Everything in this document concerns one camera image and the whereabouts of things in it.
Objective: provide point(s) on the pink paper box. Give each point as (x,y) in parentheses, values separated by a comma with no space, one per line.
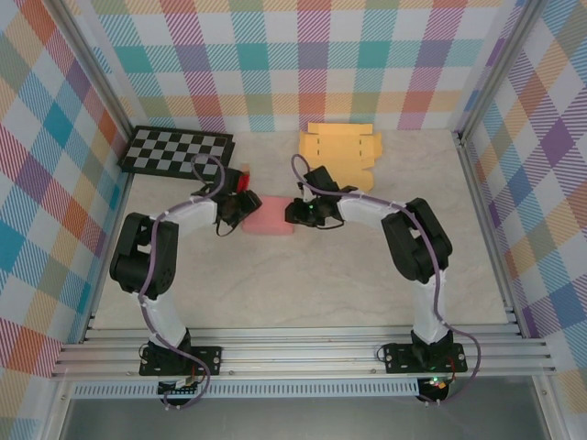
(268,217)

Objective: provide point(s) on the yellow paper box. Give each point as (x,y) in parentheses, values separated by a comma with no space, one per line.
(337,146)

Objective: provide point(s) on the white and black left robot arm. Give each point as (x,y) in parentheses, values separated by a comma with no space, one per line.
(192,215)

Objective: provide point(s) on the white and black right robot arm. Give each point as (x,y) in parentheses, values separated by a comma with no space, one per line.
(362,211)

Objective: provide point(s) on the red block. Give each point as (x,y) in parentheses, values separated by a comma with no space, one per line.
(246,181)

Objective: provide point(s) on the black and grey checkerboard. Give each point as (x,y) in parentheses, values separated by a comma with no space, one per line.
(160,153)

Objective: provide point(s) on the small green circuit board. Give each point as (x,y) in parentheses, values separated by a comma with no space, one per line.
(181,387)

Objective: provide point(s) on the circuit board with lit LED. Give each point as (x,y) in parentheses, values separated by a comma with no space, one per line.
(435,382)

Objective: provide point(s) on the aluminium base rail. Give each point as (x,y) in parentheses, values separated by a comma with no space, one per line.
(298,353)

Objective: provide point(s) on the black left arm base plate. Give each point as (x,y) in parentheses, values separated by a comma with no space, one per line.
(212,359)

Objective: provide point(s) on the aluminium frame side rail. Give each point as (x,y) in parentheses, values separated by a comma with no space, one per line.
(486,224)

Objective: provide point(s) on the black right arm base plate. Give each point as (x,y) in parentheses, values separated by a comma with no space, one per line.
(399,359)

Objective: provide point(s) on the aluminium frame post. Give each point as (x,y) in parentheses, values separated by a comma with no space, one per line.
(497,69)
(94,64)

